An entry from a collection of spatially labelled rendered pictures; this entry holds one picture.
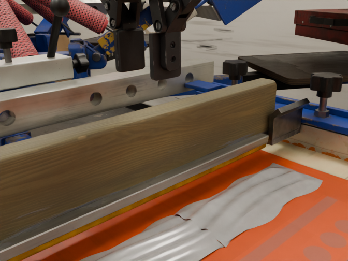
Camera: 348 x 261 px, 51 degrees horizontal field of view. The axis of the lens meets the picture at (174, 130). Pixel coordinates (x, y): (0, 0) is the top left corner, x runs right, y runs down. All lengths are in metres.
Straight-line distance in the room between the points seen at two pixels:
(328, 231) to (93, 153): 0.23
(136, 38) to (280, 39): 2.29
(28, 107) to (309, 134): 0.40
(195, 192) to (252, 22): 2.39
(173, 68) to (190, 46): 2.87
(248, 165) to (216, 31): 2.52
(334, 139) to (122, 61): 0.31
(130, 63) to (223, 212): 0.17
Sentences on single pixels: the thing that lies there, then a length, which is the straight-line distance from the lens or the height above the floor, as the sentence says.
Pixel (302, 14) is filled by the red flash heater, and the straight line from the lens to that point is 1.46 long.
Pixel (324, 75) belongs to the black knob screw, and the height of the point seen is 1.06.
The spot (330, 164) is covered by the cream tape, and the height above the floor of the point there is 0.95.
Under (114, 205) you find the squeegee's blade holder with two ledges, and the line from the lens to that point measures 0.34.
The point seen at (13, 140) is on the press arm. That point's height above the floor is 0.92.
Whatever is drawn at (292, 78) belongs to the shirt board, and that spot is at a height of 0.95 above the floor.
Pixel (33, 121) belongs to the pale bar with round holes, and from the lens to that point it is 0.55.
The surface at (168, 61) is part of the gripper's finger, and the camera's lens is 0.32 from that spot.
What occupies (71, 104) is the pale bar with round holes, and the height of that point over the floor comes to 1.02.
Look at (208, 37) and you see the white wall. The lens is 3.03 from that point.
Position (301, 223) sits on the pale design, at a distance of 0.39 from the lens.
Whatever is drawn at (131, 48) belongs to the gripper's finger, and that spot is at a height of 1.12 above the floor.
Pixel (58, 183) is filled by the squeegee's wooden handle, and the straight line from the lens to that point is 0.32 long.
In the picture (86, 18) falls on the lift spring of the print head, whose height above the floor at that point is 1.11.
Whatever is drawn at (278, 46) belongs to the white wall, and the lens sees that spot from 2.65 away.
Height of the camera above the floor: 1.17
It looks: 20 degrees down
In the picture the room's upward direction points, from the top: 1 degrees counter-clockwise
